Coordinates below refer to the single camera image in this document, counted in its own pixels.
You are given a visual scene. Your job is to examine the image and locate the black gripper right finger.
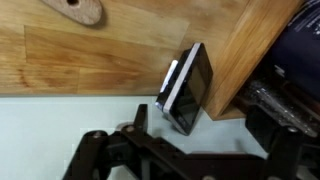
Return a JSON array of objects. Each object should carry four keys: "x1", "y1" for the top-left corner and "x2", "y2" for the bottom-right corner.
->
[{"x1": 245, "y1": 106, "x2": 320, "y2": 180}]

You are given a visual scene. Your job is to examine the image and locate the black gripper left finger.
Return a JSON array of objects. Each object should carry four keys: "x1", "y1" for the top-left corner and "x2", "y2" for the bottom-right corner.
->
[{"x1": 62, "y1": 104, "x2": 264, "y2": 180}]

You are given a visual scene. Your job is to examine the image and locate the black silver digital timer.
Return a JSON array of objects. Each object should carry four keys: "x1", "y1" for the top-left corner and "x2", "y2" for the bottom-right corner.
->
[{"x1": 155, "y1": 42, "x2": 213, "y2": 136}]

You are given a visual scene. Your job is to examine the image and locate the wooden spoon on counter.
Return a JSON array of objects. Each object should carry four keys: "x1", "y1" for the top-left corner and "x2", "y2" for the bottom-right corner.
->
[{"x1": 41, "y1": 0, "x2": 103, "y2": 25}]

